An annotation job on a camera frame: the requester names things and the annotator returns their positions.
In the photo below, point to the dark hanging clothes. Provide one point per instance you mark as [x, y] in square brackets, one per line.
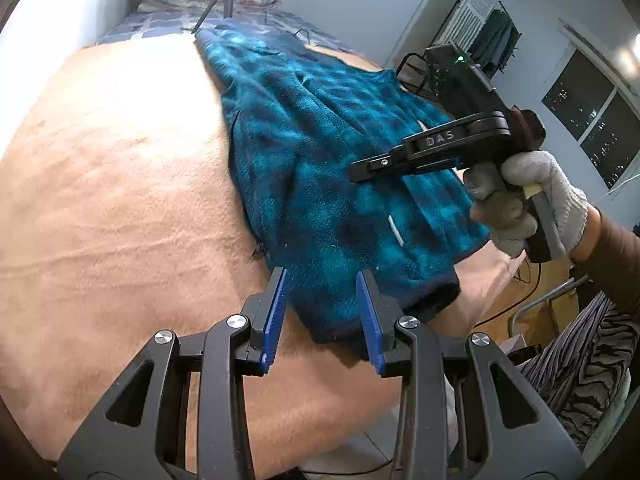
[497, 37]

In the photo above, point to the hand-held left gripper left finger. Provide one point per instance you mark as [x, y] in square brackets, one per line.
[275, 320]

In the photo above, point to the black metal shoe rack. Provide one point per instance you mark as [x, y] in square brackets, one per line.
[410, 72]

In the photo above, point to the person's right forearm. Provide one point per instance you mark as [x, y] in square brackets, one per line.
[615, 260]

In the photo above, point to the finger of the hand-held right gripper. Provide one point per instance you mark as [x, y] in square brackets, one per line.
[430, 142]

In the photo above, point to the blue checked bedsheet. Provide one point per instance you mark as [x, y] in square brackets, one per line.
[145, 25]

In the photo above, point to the white striped towel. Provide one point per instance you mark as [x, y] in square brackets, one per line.
[467, 15]

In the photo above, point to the window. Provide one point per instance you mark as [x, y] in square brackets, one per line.
[590, 110]

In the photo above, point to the person's right hand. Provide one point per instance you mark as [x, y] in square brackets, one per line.
[555, 185]

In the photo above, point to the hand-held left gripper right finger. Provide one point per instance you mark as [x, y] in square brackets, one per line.
[370, 320]

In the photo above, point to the black tripod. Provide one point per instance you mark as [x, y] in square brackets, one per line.
[207, 10]

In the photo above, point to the grey metal tube frame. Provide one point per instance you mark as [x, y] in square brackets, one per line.
[542, 296]

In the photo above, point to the room door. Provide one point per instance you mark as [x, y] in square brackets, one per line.
[425, 15]

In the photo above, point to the person's striped trousers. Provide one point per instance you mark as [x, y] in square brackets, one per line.
[590, 360]

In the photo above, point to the blue plaid fleece jacket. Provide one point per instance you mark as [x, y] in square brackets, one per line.
[310, 160]

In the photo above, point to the tan blanket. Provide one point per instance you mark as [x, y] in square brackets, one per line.
[125, 185]

